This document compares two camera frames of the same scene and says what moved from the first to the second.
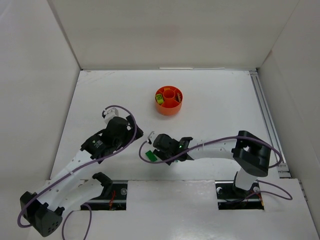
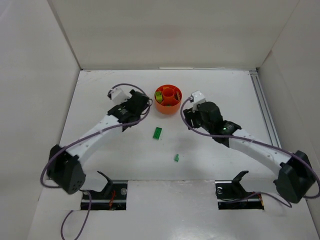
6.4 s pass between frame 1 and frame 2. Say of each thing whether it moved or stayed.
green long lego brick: moved
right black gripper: moved
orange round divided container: stayed
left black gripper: moved
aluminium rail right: stayed
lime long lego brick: moved
